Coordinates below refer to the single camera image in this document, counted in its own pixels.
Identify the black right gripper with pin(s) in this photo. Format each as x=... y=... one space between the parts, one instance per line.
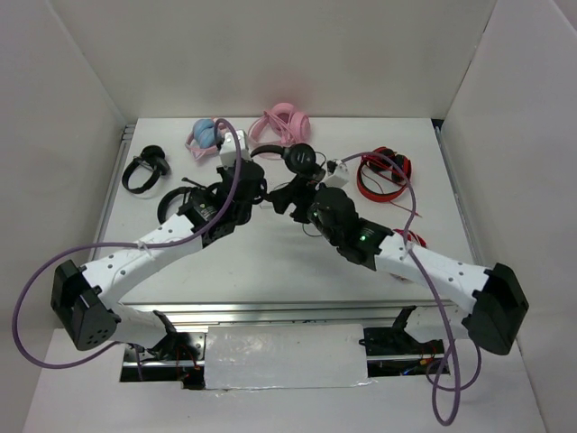
x=283 y=197

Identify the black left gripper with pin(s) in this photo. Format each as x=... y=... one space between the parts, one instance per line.
x=260 y=190

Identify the black Panasonic wired headphones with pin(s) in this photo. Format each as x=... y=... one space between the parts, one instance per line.
x=301 y=161

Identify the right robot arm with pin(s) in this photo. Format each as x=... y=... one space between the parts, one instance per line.
x=491 y=299

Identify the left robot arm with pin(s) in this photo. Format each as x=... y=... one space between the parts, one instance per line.
x=87 y=298

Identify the pink blue cat-ear headphones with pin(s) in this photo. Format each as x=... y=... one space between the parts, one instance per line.
x=204 y=139

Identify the pink gaming headphones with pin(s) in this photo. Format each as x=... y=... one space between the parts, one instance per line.
x=290 y=125

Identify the small black headphones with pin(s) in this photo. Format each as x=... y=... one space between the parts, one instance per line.
x=145 y=170

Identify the folded red headphones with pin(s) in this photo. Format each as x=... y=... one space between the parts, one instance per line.
x=412 y=238

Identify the black headset with microphone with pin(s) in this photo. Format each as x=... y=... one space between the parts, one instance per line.
x=179 y=196

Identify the white taped cover sheet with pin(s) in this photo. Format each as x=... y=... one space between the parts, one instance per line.
x=285 y=357

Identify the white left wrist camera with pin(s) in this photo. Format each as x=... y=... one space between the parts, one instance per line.
x=228 y=150

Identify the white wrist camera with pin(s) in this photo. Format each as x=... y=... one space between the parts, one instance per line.
x=337 y=174
x=228 y=150

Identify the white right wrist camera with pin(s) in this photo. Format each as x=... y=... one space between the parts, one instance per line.
x=337 y=174

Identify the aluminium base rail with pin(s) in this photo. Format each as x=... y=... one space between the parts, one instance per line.
x=369 y=313

